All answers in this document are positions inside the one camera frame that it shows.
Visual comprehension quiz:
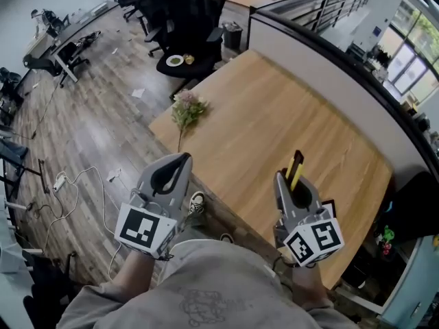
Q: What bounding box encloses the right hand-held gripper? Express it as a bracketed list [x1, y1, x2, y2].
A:
[272, 170, 345, 268]

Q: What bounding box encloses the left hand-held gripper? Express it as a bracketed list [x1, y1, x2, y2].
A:
[114, 152, 193, 260]

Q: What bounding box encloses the yellow black utility knife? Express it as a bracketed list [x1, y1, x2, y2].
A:
[284, 149, 305, 192]

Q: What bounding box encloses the person's right forearm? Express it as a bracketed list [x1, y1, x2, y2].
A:
[290, 262, 331, 310]

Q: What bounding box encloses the person's left forearm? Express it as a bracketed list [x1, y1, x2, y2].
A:
[110, 251, 156, 293]

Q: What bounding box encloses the black white card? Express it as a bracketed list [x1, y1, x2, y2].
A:
[320, 199, 337, 219]

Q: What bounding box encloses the person's olive trouser leg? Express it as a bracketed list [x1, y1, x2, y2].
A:
[181, 212, 209, 234]

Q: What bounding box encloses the pink flower bouquet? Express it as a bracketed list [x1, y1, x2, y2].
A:
[170, 89, 211, 152]

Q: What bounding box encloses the wooden table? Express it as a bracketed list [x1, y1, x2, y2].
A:
[148, 49, 394, 290]

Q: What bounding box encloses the white power strip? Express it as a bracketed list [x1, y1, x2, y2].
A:
[52, 171, 68, 193]

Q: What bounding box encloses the person's grey shirt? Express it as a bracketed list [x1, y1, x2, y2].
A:
[56, 238, 359, 329]

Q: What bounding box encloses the white partition with black rim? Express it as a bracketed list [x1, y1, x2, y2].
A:
[248, 10, 439, 193]

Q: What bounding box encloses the light blue cabinet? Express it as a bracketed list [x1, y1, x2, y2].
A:
[379, 234, 439, 329]

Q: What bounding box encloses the large black office chair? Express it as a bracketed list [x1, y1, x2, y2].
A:
[143, 0, 228, 97]

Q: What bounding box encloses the small black office chair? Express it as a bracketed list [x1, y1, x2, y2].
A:
[23, 41, 91, 89]

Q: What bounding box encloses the black waste bin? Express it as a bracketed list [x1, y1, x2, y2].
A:
[222, 21, 244, 51]

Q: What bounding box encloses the long white desk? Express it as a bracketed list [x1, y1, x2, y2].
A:
[23, 0, 119, 84]

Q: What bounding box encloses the large window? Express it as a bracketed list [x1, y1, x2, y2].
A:
[386, 0, 439, 96]

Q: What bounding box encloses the grey metal railing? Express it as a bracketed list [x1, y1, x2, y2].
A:
[253, 0, 374, 34]

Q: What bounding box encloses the black office chair with armrests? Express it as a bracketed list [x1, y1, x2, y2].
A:
[42, 9, 71, 38]

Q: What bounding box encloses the white cable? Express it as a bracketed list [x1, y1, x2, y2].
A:
[40, 165, 123, 281]

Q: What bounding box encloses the black floor cable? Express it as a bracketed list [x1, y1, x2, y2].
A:
[12, 79, 60, 141]

